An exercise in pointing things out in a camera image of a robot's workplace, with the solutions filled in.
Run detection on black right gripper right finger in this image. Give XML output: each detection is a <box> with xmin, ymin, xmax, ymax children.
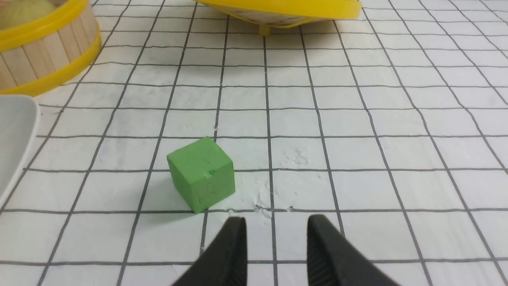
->
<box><xmin>307</xmin><ymin>214</ymin><xmax>398</xmax><ymax>286</ymax></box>

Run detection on white square plate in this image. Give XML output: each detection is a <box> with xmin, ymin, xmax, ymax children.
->
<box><xmin>0</xmin><ymin>95</ymin><xmax>40</xmax><ymax>205</ymax></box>

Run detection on white grid tablecloth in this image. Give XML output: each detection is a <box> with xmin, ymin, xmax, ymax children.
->
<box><xmin>1</xmin><ymin>0</ymin><xmax>508</xmax><ymax>286</ymax></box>

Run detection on yellow bamboo steamer lid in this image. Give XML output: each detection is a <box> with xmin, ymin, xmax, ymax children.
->
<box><xmin>199</xmin><ymin>0</ymin><xmax>362</xmax><ymax>37</ymax></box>

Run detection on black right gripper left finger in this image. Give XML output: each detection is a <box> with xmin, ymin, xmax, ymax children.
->
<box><xmin>173</xmin><ymin>217</ymin><xmax>248</xmax><ymax>286</ymax></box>

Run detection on yellow bamboo steamer basket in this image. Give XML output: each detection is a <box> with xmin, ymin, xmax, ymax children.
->
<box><xmin>0</xmin><ymin>0</ymin><xmax>102</xmax><ymax>97</ymax></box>

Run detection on green cube block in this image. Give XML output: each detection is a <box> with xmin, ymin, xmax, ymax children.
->
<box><xmin>167</xmin><ymin>137</ymin><xmax>235</xmax><ymax>214</ymax></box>

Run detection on yellow steamed bun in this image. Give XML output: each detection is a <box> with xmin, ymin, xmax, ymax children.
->
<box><xmin>0</xmin><ymin>0</ymin><xmax>56</xmax><ymax>29</ymax></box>

